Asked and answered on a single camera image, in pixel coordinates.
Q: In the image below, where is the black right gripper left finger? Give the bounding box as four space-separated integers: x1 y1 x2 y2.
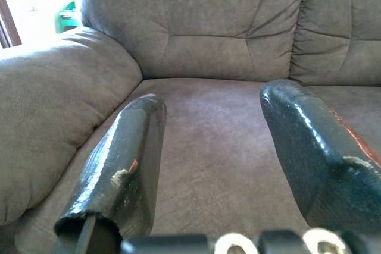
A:
53 93 167 254

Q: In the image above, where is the dark brown door frame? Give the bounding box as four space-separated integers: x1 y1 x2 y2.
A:
0 0 22 49

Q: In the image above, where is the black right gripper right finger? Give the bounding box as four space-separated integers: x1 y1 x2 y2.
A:
259 79 381 234

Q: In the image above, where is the green plastic chair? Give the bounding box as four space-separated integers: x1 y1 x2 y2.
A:
55 0 77 33

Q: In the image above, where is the dark brown fabric sofa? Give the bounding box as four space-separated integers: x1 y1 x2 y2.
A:
0 0 381 254

